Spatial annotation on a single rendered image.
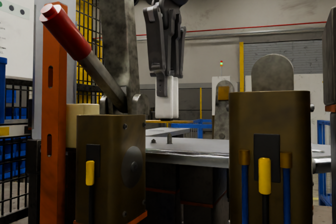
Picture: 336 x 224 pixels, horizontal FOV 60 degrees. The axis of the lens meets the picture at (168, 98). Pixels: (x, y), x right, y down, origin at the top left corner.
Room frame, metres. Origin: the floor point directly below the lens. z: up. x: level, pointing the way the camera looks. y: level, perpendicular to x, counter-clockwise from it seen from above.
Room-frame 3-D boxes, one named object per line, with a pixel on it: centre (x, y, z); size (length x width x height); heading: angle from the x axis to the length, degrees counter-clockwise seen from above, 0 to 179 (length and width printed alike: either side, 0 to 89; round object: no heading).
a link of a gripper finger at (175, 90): (0.50, 0.00, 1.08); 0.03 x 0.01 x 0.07; 66
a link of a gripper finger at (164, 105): (0.48, 0.01, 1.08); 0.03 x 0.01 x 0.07; 66
